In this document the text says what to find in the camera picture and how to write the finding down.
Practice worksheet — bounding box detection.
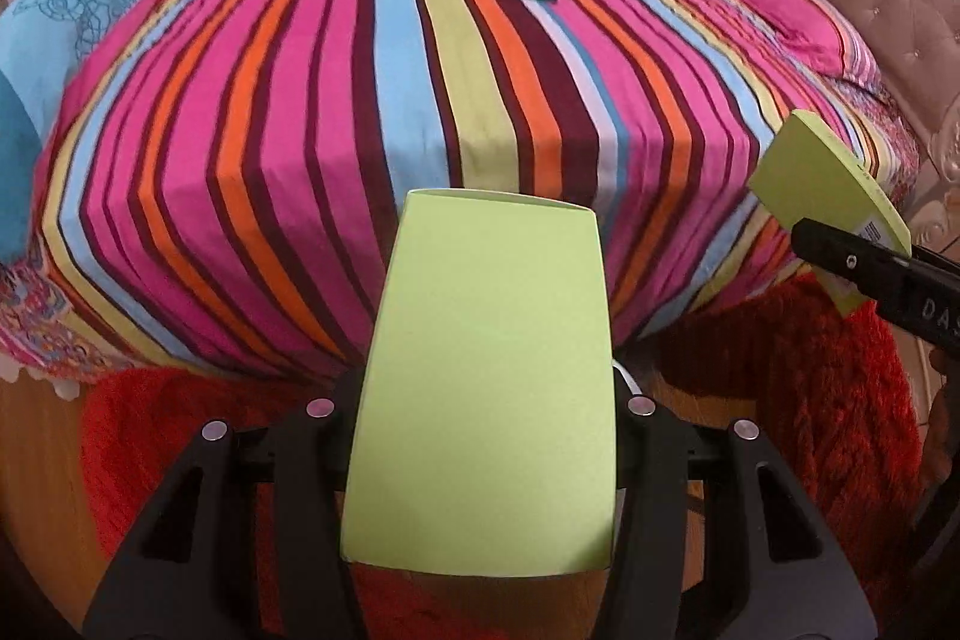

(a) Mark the striped colourful bed sheet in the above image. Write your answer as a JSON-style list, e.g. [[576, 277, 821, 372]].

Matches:
[[11, 0, 919, 381]]

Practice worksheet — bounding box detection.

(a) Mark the red shaggy rug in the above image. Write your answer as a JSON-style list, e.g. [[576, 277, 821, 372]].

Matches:
[[80, 275, 921, 626]]

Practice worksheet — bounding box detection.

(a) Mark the blue patterned duvet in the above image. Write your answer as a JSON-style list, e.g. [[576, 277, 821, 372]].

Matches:
[[0, 0, 139, 265]]

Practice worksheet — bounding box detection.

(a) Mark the large lime green box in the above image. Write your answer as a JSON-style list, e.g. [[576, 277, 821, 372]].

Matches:
[[745, 109, 915, 317]]

